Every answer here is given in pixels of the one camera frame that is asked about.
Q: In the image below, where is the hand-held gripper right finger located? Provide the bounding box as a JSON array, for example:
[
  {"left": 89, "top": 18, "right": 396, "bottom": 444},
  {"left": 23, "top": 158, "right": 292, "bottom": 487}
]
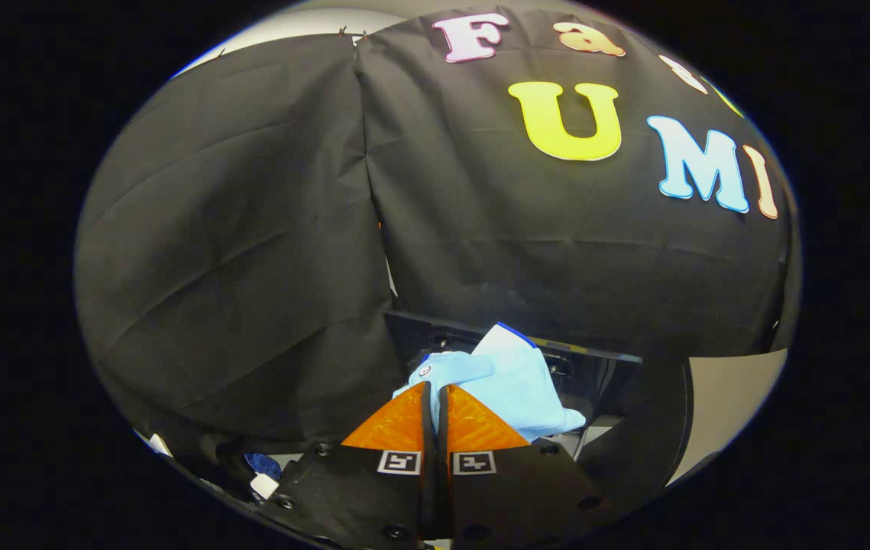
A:
[{"left": 435, "top": 384, "right": 619, "bottom": 549}]

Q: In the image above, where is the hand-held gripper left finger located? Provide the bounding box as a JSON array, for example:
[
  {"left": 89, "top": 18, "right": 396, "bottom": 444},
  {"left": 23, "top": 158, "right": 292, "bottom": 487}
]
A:
[{"left": 263, "top": 382, "right": 439, "bottom": 549}]

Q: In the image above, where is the light blue polo shirt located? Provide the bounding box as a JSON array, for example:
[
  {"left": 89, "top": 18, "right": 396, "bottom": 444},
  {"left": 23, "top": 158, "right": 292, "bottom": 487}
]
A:
[{"left": 393, "top": 322, "right": 587, "bottom": 442}]

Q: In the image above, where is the black backdrop cloth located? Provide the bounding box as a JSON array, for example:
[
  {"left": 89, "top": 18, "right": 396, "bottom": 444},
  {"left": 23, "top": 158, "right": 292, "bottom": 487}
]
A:
[{"left": 74, "top": 4, "right": 800, "bottom": 459}]

